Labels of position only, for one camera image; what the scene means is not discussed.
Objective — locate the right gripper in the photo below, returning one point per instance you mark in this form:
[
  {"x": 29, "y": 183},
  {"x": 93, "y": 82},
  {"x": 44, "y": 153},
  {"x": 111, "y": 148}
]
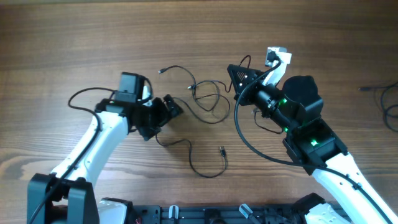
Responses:
[{"x": 239, "y": 83}]

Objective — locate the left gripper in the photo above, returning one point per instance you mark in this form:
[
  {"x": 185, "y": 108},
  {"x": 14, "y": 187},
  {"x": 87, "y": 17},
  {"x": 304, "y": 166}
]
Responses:
[{"x": 163, "y": 116}]

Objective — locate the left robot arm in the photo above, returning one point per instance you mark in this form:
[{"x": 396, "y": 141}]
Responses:
[{"x": 66, "y": 194}]

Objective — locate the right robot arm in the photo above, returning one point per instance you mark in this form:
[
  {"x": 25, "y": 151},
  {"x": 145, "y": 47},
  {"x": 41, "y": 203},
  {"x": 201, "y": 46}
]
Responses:
[{"x": 309, "y": 141}]

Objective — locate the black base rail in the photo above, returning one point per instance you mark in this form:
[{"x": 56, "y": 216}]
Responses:
[{"x": 268, "y": 214}]

